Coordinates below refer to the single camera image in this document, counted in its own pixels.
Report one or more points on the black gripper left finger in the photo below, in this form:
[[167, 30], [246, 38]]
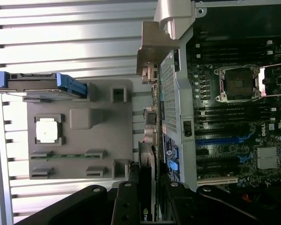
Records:
[[127, 206]]

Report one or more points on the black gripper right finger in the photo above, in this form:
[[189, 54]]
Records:
[[182, 211]]

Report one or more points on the blue card retention clip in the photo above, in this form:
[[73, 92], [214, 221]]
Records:
[[175, 152], [174, 167]]

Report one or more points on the white expansion slot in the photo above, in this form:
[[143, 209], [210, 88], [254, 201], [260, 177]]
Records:
[[215, 181]]

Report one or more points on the long black expansion slot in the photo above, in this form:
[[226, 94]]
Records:
[[217, 161], [220, 131], [217, 171]]

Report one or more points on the green RAM stick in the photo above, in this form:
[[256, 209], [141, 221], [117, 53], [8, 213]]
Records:
[[68, 155]]

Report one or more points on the grey parts rack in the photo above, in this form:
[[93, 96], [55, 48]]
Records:
[[84, 140]]

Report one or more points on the blue expansion slot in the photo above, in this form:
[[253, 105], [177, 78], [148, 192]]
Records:
[[220, 141]]

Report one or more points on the silver chipset heatsink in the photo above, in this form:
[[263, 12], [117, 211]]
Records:
[[267, 158]]

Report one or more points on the grey open PC case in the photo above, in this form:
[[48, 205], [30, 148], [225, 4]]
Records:
[[185, 105]]

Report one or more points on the green motherboard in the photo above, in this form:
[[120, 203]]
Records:
[[260, 131]]

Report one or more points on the silver CPU chip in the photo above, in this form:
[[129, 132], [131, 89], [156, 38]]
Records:
[[46, 130]]

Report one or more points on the RAM slot with white clips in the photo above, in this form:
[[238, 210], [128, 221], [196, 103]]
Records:
[[236, 112], [234, 55], [234, 45]]

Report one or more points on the metal CPU socket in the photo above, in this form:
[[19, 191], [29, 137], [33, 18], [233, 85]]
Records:
[[238, 84]]

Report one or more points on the hard disk with blue rails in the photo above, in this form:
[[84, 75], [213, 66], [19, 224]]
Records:
[[37, 82]]

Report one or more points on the metal socket cover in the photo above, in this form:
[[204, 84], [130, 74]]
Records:
[[276, 79]]

